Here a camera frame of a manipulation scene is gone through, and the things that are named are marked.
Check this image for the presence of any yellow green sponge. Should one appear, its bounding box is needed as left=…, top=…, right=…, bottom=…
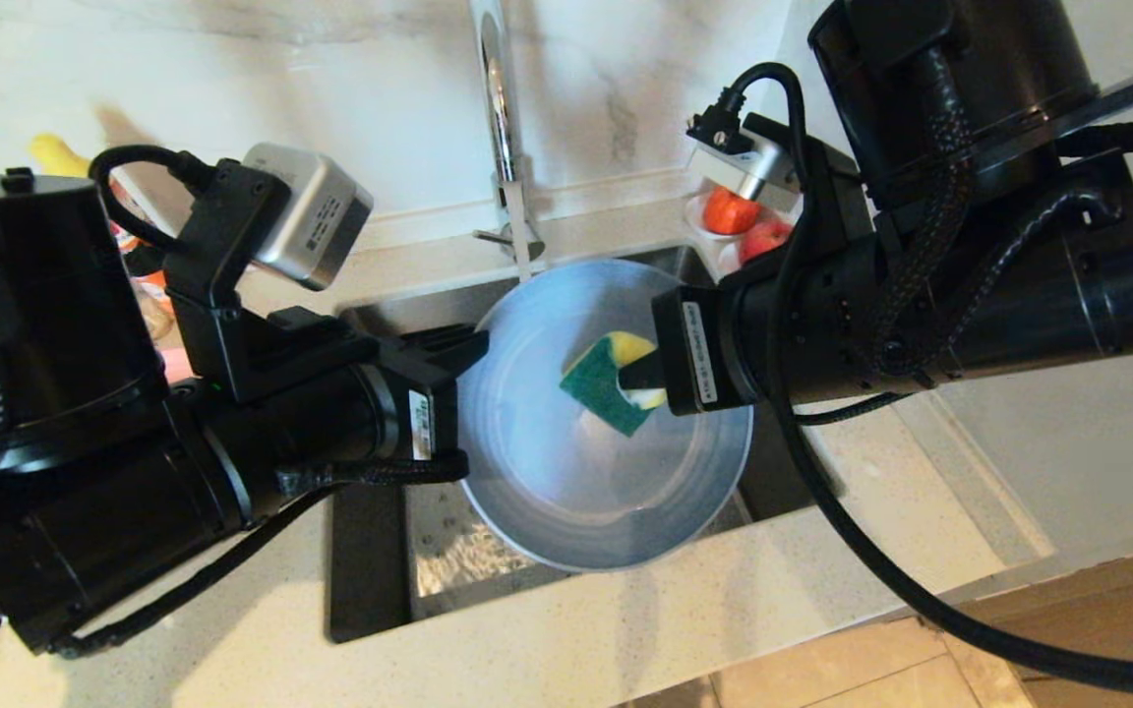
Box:
left=560, top=331, right=668, bottom=438

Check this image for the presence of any light blue plate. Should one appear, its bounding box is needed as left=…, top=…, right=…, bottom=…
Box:
left=456, top=259, right=754, bottom=574

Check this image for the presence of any orange dish soap bottle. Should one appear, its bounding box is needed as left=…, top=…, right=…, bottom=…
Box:
left=29, top=133, right=179, bottom=340

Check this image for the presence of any stainless steel sink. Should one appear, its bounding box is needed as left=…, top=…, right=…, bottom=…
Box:
left=328, top=244, right=843, bottom=645

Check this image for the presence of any red toy apple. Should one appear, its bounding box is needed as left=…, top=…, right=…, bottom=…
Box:
left=739, top=218, right=796, bottom=265

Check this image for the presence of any orange toy pumpkin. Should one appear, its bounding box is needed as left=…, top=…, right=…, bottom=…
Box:
left=704, top=187, right=762, bottom=237

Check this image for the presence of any chrome faucet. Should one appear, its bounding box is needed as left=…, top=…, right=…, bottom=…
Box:
left=468, top=0, right=546, bottom=281

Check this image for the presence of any wooden cabinet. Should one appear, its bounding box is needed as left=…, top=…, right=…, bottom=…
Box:
left=921, top=536, right=1133, bottom=708

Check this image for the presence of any black braided left cable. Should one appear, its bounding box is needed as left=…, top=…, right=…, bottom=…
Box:
left=45, top=450, right=471, bottom=660

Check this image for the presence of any black braided cable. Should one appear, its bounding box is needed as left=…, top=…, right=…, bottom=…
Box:
left=866, top=44, right=1123, bottom=380
left=45, top=450, right=471, bottom=660

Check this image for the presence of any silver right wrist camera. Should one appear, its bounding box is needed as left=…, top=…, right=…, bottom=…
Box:
left=686, top=87, right=804, bottom=203

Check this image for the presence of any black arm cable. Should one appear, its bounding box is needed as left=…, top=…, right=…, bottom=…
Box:
left=719, top=61, right=1133, bottom=701
left=89, top=145, right=218, bottom=252

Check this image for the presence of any black braided right cable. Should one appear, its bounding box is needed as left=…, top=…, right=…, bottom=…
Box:
left=866, top=44, right=1123, bottom=380

